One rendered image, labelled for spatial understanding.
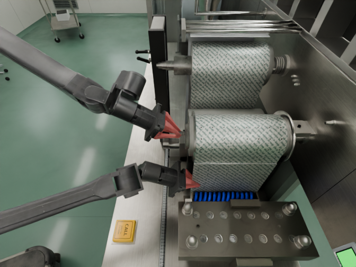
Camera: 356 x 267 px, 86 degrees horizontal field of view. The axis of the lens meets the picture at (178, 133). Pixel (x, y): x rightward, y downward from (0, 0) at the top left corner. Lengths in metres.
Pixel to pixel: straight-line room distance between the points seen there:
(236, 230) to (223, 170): 0.19
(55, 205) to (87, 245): 1.30
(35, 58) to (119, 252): 0.64
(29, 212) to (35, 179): 1.78
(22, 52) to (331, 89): 0.75
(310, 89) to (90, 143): 2.12
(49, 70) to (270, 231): 0.76
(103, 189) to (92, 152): 1.74
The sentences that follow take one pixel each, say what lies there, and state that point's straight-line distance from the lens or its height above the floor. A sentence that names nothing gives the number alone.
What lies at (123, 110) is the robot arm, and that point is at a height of 1.35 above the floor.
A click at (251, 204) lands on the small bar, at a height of 1.05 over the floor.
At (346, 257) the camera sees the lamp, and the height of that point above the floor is 1.19.
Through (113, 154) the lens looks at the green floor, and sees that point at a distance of 2.17.
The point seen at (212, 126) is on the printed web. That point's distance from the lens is 0.50.
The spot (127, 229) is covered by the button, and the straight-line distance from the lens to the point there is 0.79.
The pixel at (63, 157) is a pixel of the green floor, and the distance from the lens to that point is 2.37.
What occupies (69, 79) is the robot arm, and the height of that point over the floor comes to 1.41.
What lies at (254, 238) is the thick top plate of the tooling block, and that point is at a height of 1.03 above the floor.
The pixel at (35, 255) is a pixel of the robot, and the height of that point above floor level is 0.24.
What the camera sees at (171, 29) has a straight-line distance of 1.42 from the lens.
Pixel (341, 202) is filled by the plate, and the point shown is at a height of 1.24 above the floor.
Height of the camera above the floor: 1.66
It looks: 48 degrees down
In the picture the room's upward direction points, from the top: straight up
